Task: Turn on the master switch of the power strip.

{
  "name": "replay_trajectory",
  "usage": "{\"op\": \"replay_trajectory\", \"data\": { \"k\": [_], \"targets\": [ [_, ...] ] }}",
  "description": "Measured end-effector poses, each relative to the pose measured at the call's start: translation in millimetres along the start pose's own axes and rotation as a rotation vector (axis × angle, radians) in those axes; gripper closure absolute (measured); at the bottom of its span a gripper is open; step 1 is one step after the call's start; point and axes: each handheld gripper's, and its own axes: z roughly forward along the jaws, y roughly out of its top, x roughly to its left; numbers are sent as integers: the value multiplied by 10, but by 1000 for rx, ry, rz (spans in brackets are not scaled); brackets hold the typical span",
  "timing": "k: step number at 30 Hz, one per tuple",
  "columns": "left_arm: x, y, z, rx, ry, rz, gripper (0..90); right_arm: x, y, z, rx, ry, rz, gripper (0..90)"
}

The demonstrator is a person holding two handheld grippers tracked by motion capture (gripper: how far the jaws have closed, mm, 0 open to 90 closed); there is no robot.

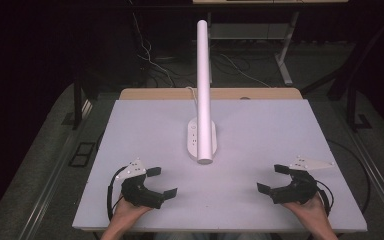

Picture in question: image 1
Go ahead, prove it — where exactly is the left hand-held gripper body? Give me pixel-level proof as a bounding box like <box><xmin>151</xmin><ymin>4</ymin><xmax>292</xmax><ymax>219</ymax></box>
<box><xmin>114</xmin><ymin>158</ymin><xmax>165</xmax><ymax>210</ymax></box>

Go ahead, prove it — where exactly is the white desk lamp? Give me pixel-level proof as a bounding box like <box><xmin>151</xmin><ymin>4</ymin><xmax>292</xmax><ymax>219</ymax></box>
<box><xmin>186</xmin><ymin>19</ymin><xmax>218</xmax><ymax>165</ymax></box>

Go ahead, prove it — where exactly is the black floor cable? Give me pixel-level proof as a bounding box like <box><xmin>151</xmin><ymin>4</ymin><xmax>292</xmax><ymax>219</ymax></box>
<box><xmin>327</xmin><ymin>139</ymin><xmax>372</xmax><ymax>215</ymax></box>

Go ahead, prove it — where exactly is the white-legged desk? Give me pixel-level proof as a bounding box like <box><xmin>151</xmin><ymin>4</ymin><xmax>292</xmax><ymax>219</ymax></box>
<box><xmin>192</xmin><ymin>0</ymin><xmax>349</xmax><ymax>87</ymax></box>

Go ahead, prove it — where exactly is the white lamp cable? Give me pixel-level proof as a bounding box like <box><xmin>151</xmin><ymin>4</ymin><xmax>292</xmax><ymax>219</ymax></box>
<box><xmin>185</xmin><ymin>86</ymin><xmax>199</xmax><ymax>105</ymax></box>

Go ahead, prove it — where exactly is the metal floor rail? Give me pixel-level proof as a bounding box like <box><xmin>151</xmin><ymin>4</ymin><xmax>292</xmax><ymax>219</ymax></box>
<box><xmin>17</xmin><ymin>99</ymin><xmax>94</xmax><ymax>240</ymax></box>
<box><xmin>341</xmin><ymin>123</ymin><xmax>384</xmax><ymax>218</ymax></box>

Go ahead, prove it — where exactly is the black metal stand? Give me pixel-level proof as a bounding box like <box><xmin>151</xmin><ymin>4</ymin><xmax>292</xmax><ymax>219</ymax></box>
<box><xmin>300</xmin><ymin>13</ymin><xmax>384</xmax><ymax>133</ymax></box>
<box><xmin>72</xmin><ymin>74</ymin><xmax>98</xmax><ymax>131</ymax></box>

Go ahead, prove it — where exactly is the white floor cable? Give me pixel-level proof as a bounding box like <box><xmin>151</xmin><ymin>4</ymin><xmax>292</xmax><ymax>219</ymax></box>
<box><xmin>219</xmin><ymin>53</ymin><xmax>272</xmax><ymax>89</ymax></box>
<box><xmin>131</xmin><ymin>12</ymin><xmax>177</xmax><ymax>88</ymax></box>

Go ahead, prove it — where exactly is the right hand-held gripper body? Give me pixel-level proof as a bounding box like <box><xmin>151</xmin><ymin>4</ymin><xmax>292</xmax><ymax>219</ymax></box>
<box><xmin>269</xmin><ymin>155</ymin><xmax>335</xmax><ymax>205</ymax></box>

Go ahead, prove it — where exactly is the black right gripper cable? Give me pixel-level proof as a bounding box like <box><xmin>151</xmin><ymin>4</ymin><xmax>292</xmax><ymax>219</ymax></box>
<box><xmin>314</xmin><ymin>179</ymin><xmax>335</xmax><ymax>217</ymax></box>

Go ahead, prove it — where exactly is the person's right hand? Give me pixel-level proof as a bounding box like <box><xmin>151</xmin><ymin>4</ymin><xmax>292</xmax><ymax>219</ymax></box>
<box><xmin>281</xmin><ymin>194</ymin><xmax>331</xmax><ymax>231</ymax></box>

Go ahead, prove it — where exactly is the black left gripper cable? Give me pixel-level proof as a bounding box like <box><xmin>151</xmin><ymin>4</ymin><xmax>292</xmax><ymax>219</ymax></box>
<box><xmin>106</xmin><ymin>165</ymin><xmax>128</xmax><ymax>222</ymax></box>

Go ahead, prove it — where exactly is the person's left hand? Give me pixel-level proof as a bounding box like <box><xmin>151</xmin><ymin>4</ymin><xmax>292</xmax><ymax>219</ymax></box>
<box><xmin>111</xmin><ymin>195</ymin><xmax>153</xmax><ymax>228</ymax></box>

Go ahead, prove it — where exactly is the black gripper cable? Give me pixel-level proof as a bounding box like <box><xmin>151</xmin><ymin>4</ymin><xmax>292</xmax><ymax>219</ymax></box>
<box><xmin>106</xmin><ymin>165</ymin><xmax>128</xmax><ymax>222</ymax></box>
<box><xmin>314</xmin><ymin>179</ymin><xmax>335</xmax><ymax>217</ymax></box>

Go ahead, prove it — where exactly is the black floor frame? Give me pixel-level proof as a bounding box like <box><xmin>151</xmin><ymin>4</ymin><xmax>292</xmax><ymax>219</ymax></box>
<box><xmin>67</xmin><ymin>142</ymin><xmax>96</xmax><ymax>168</ymax></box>

